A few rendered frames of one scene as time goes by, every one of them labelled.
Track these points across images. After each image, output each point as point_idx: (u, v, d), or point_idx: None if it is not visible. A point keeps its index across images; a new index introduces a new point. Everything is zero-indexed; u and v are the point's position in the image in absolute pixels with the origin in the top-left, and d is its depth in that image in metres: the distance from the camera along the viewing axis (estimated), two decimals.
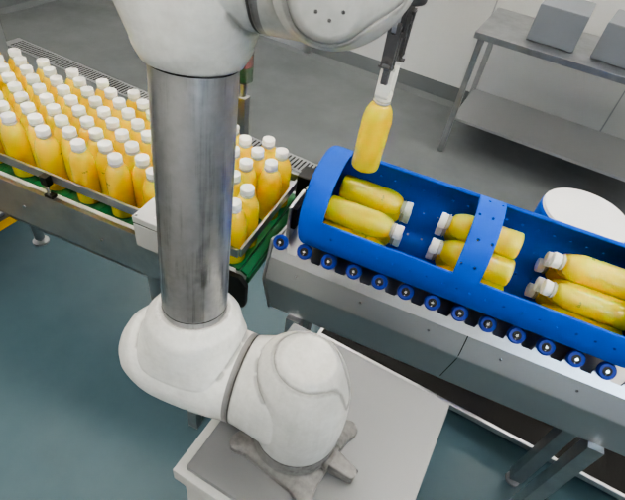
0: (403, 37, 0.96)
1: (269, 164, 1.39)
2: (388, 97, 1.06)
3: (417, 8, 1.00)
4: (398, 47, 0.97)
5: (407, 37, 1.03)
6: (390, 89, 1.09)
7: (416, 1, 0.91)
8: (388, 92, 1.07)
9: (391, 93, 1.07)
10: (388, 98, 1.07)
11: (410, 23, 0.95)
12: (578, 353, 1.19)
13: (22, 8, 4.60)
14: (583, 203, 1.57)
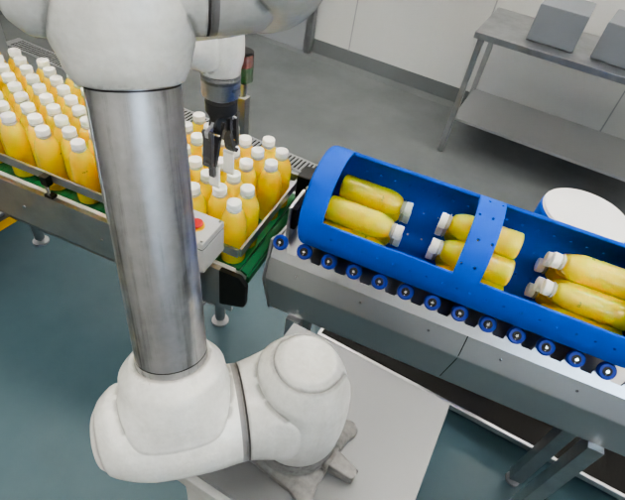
0: (220, 140, 1.14)
1: (269, 164, 1.39)
2: (221, 191, 1.27)
3: (238, 111, 1.18)
4: (217, 148, 1.15)
5: (235, 133, 1.22)
6: (230, 173, 1.28)
7: (222, 115, 1.09)
8: (222, 187, 1.28)
9: (224, 188, 1.28)
10: (221, 192, 1.28)
11: (225, 129, 1.14)
12: (578, 353, 1.19)
13: None
14: (583, 203, 1.57)
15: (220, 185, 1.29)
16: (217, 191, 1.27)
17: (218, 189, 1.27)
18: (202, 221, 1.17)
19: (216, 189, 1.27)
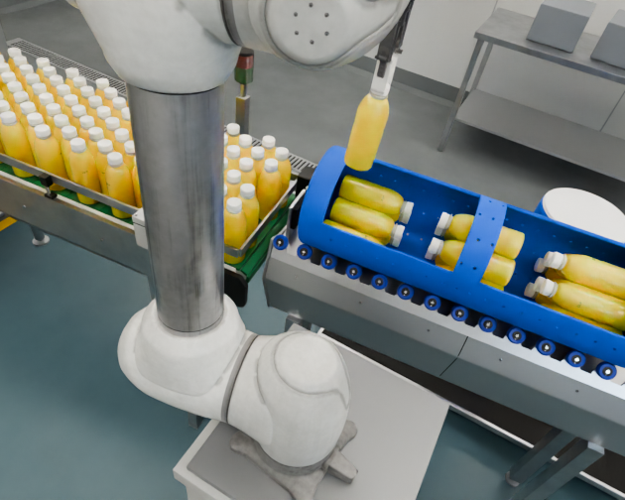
0: (401, 26, 0.90)
1: (269, 164, 1.39)
2: None
3: None
4: (396, 36, 0.92)
5: (405, 27, 0.97)
6: (387, 82, 1.03)
7: None
8: None
9: (224, 188, 1.28)
10: None
11: (408, 11, 0.90)
12: (578, 353, 1.19)
13: (22, 8, 4.60)
14: (583, 203, 1.57)
15: None
16: None
17: None
18: None
19: None
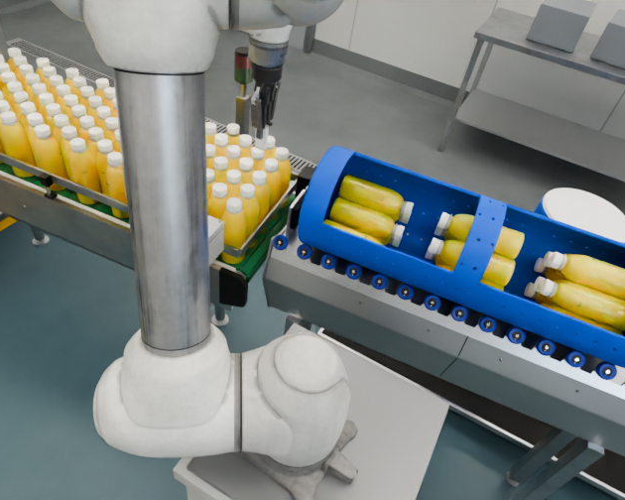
0: (266, 105, 1.18)
1: (269, 164, 1.39)
2: (221, 191, 1.27)
3: (280, 81, 1.21)
4: (264, 112, 1.19)
5: (273, 104, 1.23)
6: (263, 147, 1.28)
7: (269, 79, 1.12)
8: (222, 187, 1.28)
9: (224, 188, 1.28)
10: (221, 192, 1.28)
11: (270, 94, 1.16)
12: (578, 353, 1.19)
13: (22, 8, 4.60)
14: (583, 203, 1.57)
15: (220, 185, 1.29)
16: (217, 191, 1.27)
17: (218, 189, 1.27)
18: None
19: (216, 189, 1.27)
